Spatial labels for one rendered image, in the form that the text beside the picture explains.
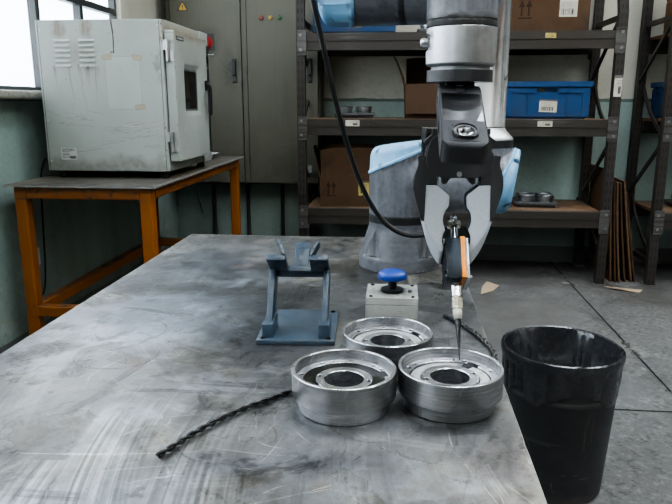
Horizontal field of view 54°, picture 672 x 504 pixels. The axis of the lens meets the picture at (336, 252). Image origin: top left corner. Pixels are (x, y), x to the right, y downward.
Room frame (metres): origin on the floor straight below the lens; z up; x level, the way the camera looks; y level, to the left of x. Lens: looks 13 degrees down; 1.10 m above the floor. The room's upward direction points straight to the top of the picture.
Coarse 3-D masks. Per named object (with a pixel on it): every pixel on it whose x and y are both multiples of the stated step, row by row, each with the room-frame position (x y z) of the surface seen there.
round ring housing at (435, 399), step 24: (408, 360) 0.65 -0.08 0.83; (432, 360) 0.67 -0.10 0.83; (456, 360) 0.66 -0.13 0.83; (480, 360) 0.65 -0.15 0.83; (408, 384) 0.60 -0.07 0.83; (432, 384) 0.58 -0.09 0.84; (456, 384) 0.60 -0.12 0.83; (480, 384) 0.58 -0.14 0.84; (408, 408) 0.61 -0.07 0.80; (432, 408) 0.58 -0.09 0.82; (456, 408) 0.57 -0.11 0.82; (480, 408) 0.57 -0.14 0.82
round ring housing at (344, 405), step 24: (312, 360) 0.65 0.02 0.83; (336, 360) 0.66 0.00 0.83; (360, 360) 0.66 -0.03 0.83; (384, 360) 0.64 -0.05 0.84; (312, 384) 0.58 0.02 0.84; (336, 384) 0.64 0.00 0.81; (360, 384) 0.60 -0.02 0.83; (384, 384) 0.58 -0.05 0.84; (312, 408) 0.57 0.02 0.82; (336, 408) 0.57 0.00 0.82; (360, 408) 0.57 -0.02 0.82; (384, 408) 0.59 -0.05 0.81
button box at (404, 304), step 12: (372, 288) 0.89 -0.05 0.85; (384, 288) 0.88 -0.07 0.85; (396, 288) 0.88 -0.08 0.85; (408, 288) 0.89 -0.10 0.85; (372, 300) 0.85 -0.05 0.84; (384, 300) 0.84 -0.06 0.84; (396, 300) 0.84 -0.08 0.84; (408, 300) 0.84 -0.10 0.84; (372, 312) 0.85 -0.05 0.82; (384, 312) 0.84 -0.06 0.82; (396, 312) 0.84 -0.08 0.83; (408, 312) 0.84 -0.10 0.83
